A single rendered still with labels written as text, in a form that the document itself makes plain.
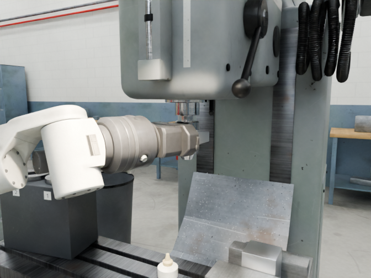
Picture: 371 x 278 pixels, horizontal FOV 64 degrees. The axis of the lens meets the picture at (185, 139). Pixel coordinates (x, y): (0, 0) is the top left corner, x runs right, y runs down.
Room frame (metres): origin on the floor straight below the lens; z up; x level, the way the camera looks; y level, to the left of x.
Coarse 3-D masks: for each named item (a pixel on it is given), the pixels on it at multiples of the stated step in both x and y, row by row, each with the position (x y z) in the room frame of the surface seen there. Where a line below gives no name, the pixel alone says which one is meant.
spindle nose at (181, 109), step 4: (176, 104) 0.56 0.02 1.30; (180, 104) 0.55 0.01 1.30; (184, 104) 0.55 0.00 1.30; (188, 104) 0.55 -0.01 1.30; (192, 104) 0.55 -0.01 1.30; (196, 104) 0.55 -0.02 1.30; (176, 108) 0.56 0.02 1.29; (180, 108) 0.55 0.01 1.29; (184, 108) 0.55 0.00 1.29; (188, 108) 0.55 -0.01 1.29; (192, 108) 0.55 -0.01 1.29; (196, 108) 0.55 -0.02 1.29; (176, 112) 0.56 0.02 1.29; (180, 112) 0.55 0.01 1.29; (184, 112) 0.55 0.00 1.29; (188, 112) 0.55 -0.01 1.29; (192, 112) 0.55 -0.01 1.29; (196, 112) 0.55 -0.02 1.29
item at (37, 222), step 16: (32, 176) 0.77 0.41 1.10; (48, 176) 0.77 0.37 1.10; (16, 192) 0.74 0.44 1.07; (32, 192) 0.73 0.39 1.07; (48, 192) 0.71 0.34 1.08; (16, 208) 0.74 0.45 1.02; (32, 208) 0.73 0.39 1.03; (48, 208) 0.71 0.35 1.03; (64, 208) 0.70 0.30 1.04; (80, 208) 0.74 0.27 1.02; (96, 208) 0.80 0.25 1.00; (16, 224) 0.74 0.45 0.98; (32, 224) 0.73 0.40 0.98; (48, 224) 0.71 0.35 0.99; (64, 224) 0.70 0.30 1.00; (80, 224) 0.73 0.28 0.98; (96, 224) 0.80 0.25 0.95; (16, 240) 0.75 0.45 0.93; (32, 240) 0.73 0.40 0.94; (48, 240) 0.71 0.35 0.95; (64, 240) 0.70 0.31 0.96; (80, 240) 0.73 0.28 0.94; (64, 256) 0.70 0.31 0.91
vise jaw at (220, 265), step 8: (216, 264) 0.50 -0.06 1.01; (224, 264) 0.50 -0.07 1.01; (232, 264) 0.50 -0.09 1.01; (208, 272) 0.47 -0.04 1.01; (216, 272) 0.47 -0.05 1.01; (224, 272) 0.47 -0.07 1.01; (232, 272) 0.47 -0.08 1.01; (240, 272) 0.47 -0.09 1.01; (248, 272) 0.47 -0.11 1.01; (256, 272) 0.47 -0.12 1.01
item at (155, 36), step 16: (144, 0) 0.46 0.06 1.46; (160, 0) 0.45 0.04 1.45; (144, 16) 0.46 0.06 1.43; (160, 16) 0.45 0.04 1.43; (144, 32) 0.46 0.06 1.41; (160, 32) 0.45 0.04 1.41; (144, 48) 0.46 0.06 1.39; (160, 48) 0.45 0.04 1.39; (144, 64) 0.46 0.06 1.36; (160, 64) 0.45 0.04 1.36; (144, 80) 0.46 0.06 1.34; (160, 80) 0.46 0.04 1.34
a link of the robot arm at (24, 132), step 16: (48, 112) 0.39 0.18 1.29; (64, 112) 0.39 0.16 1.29; (80, 112) 0.41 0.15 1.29; (0, 128) 0.38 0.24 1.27; (16, 128) 0.38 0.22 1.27; (32, 128) 0.39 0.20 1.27; (0, 144) 0.38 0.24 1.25; (16, 144) 0.39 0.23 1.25; (32, 144) 0.43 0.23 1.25; (0, 160) 0.37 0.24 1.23; (16, 160) 0.41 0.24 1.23; (0, 176) 0.37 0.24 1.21; (16, 176) 0.39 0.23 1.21; (0, 192) 0.38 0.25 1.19
